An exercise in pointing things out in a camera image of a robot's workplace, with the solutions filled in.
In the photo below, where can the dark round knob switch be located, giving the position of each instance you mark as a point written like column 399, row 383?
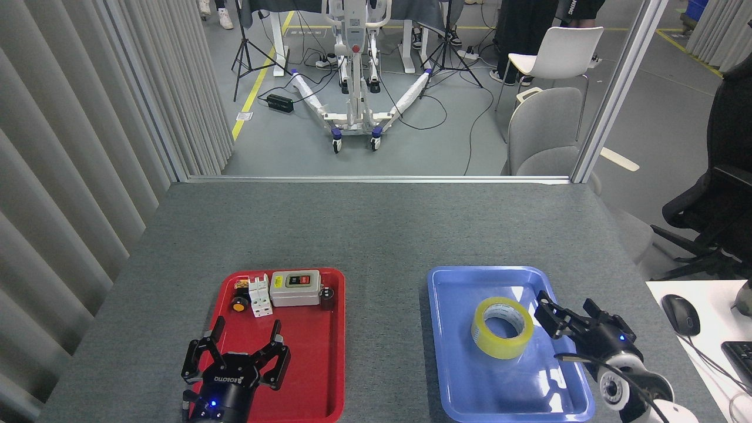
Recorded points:
column 326, row 296

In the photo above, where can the black computer mouse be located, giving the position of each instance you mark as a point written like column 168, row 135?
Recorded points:
column 680, row 314

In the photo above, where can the orange-headed push button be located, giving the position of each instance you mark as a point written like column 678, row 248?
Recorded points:
column 239, row 304

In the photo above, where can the black power adapter box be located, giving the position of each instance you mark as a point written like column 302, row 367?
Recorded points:
column 280, row 103

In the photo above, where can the white side desk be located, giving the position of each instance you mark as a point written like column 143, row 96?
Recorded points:
column 714, row 311

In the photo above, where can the grey shell chair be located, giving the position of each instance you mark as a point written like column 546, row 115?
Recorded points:
column 543, row 126

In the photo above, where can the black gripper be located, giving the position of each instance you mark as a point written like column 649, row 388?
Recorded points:
column 226, row 390
column 611, row 341

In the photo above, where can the silver post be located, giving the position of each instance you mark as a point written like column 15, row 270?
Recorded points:
column 623, row 88

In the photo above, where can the black tripod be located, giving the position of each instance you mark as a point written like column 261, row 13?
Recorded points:
column 240, row 47
column 449, row 59

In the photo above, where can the red plastic tray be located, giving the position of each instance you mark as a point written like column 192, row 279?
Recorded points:
column 311, row 364

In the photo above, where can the white circuit breaker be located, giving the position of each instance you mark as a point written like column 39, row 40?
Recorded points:
column 260, row 299

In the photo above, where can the silver table edge rail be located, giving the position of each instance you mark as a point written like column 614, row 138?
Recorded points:
column 376, row 179

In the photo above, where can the white plastic chair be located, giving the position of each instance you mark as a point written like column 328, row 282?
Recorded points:
column 561, row 56

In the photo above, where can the blue plastic tray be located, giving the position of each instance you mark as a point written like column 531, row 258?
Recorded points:
column 458, row 376

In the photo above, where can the grey push-button switch box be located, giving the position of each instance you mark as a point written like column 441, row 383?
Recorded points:
column 295, row 294

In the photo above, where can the white power strip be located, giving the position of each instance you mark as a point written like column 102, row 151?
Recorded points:
column 326, row 60

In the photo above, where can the yellow tape roll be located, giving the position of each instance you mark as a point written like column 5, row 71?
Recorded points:
column 499, row 343

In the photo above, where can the grey round object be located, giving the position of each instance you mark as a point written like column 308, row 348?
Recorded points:
column 745, row 296

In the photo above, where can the black office chair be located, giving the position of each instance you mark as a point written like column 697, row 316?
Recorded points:
column 728, row 176

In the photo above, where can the grey ribbed curtain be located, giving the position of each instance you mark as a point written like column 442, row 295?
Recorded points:
column 722, row 29
column 59, row 176

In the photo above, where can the blue bin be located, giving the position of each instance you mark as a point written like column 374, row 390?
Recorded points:
column 697, row 10

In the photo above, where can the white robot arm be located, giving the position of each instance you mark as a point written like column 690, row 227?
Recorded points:
column 628, row 385

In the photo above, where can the black keyboard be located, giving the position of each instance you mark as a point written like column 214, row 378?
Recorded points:
column 741, row 359

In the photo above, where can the person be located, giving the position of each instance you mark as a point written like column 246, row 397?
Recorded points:
column 417, row 38
column 225, row 19
column 520, row 23

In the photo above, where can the white stand on wheels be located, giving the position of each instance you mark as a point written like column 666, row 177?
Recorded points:
column 354, row 88

